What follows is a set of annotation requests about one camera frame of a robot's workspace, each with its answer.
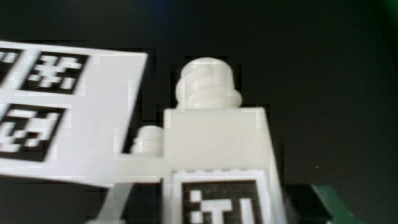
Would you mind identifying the white sheet with tags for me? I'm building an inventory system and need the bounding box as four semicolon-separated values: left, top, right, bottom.
0;41;147;187

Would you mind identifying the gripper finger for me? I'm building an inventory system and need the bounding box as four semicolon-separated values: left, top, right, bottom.
284;184;362;224

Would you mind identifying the white leg block with tag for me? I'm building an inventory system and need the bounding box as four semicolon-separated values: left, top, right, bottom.
161;57;287;224

